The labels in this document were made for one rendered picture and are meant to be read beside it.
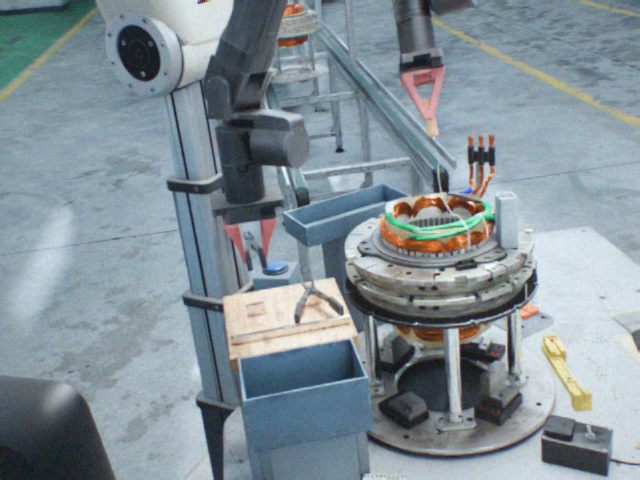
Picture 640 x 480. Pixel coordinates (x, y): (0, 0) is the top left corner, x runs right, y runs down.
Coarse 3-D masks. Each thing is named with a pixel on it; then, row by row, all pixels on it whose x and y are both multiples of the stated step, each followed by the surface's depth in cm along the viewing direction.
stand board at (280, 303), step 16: (288, 288) 130; (320, 288) 129; (336, 288) 128; (224, 304) 127; (240, 304) 126; (272, 304) 125; (288, 304) 125; (320, 304) 124; (240, 320) 122; (256, 320) 121; (272, 320) 120; (288, 320) 120; (304, 320) 119; (352, 320) 118; (288, 336) 116; (304, 336) 115; (320, 336) 115; (336, 336) 114; (352, 336) 114; (240, 352) 113; (256, 352) 112
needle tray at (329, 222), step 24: (360, 192) 169; (384, 192) 172; (288, 216) 160; (312, 216) 165; (336, 216) 167; (360, 216) 158; (312, 240) 155; (336, 240) 160; (336, 264) 163; (360, 312) 168
